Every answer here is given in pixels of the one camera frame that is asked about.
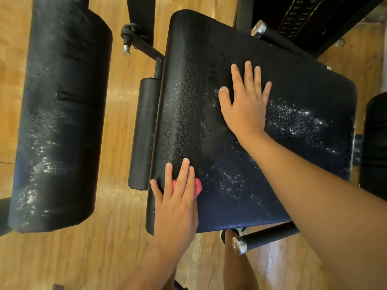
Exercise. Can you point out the person's right hand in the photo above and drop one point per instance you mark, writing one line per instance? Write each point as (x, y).
(245, 105)

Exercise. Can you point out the person's left hand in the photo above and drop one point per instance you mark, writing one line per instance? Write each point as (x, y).
(175, 211)

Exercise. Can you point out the pink cleaning cloth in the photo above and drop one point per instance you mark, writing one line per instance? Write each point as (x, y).
(198, 185)

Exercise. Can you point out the person's right forearm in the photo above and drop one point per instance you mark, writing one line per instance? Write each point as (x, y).
(320, 202)

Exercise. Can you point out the person's right black shoe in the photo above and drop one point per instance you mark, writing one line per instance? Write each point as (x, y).
(230, 233)

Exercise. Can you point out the person's left leg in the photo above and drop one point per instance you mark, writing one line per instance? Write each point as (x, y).
(168, 281)

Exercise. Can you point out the person's leg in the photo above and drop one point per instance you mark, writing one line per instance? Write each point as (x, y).
(239, 268)
(168, 281)

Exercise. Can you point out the person's right leg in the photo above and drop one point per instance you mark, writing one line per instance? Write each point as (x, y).
(239, 268)

